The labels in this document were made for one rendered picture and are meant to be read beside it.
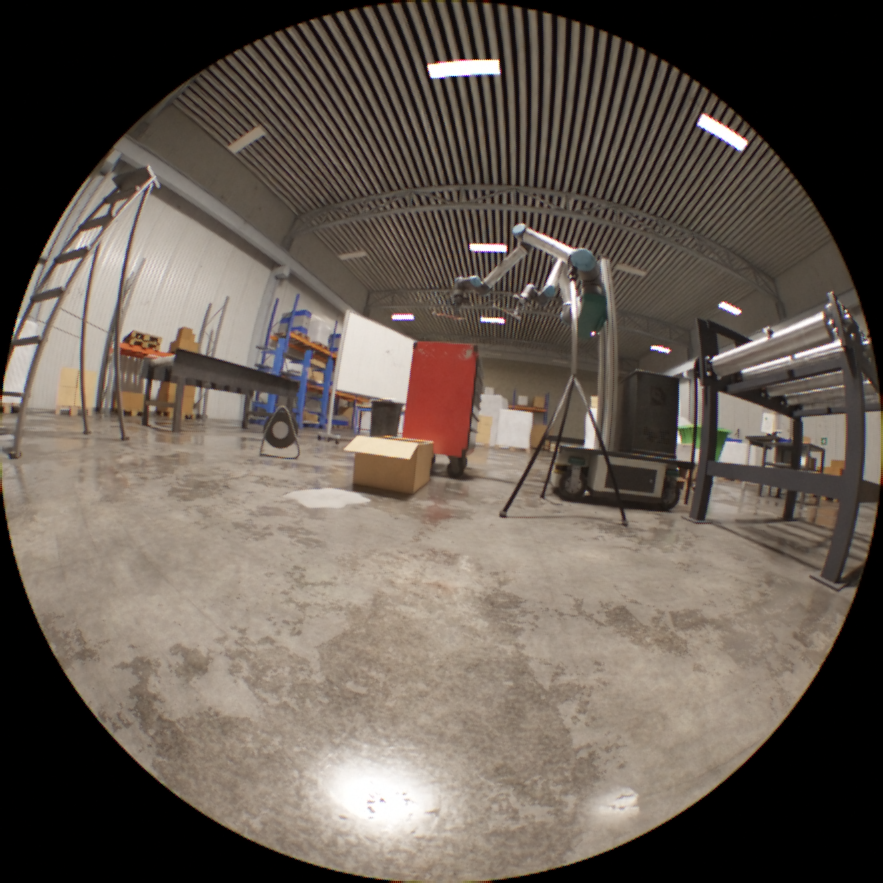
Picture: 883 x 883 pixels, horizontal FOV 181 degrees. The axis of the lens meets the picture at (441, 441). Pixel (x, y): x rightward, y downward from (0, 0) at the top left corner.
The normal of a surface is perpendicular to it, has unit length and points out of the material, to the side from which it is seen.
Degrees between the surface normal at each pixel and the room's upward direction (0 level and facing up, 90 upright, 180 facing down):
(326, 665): 0
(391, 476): 90
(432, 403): 90
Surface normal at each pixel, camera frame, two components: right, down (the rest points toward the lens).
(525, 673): 0.11, -0.99
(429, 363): -0.18, 0.00
